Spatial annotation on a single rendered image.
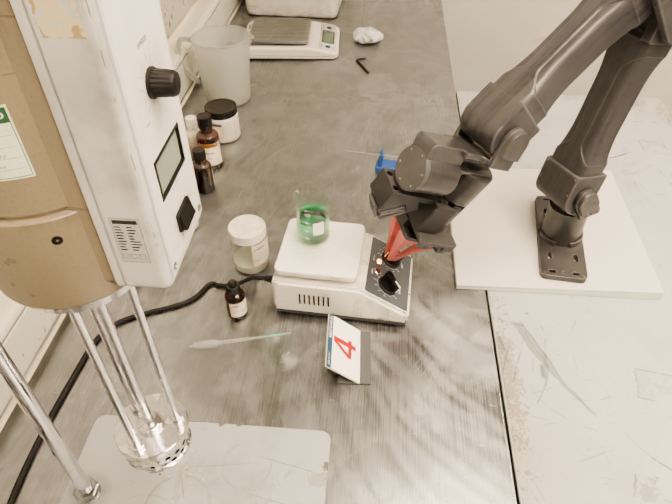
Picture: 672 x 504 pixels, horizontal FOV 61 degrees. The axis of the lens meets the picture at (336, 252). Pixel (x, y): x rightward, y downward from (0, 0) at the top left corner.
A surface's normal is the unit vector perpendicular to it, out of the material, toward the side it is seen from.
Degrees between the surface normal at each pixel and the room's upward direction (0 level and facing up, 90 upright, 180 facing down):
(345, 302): 90
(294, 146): 0
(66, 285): 90
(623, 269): 2
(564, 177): 78
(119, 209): 90
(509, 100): 40
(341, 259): 0
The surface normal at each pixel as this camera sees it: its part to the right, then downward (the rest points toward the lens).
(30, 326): 1.00, 0.05
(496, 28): -0.08, 0.68
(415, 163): -0.81, -0.04
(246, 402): 0.00, -0.73
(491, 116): -0.58, -0.37
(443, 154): 0.43, 0.63
